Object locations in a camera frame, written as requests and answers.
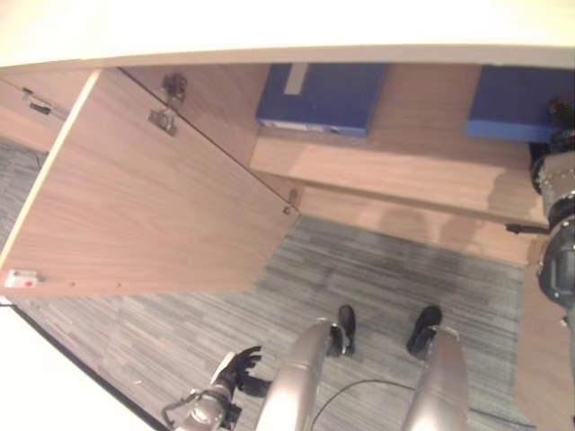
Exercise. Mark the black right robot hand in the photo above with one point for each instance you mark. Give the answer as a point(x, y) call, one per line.
point(561, 114)

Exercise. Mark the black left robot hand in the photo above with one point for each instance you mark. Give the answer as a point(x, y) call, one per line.
point(231, 366)

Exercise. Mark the blue plain folder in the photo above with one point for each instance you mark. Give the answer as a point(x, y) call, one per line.
point(507, 103)

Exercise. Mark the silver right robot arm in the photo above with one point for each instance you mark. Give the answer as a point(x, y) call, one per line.
point(559, 224)

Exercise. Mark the wooden office cabinet body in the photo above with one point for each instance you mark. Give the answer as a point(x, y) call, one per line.
point(422, 179)

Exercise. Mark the metal cabinet hinge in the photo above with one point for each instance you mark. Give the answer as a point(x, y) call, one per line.
point(173, 87)
point(291, 201)

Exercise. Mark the wooden cabinet shelf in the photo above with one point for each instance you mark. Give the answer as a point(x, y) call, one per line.
point(391, 170)

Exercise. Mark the wooden cabinet door with hinges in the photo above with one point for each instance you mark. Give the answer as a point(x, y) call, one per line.
point(148, 202)

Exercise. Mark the blue folder with grey label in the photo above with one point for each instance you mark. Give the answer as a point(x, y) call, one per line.
point(332, 96)

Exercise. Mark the dark left robot foot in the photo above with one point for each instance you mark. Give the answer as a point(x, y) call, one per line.
point(346, 328)

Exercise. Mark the dark robot foot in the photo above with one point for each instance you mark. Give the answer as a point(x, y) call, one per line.
point(346, 328)
point(424, 330)

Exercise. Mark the dark right robot foot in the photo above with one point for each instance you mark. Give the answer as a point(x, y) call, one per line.
point(424, 330)

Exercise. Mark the silver right robot leg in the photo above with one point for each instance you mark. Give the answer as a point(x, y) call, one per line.
point(442, 386)

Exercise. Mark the white sticker with red dot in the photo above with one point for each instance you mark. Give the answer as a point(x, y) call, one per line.
point(21, 278)

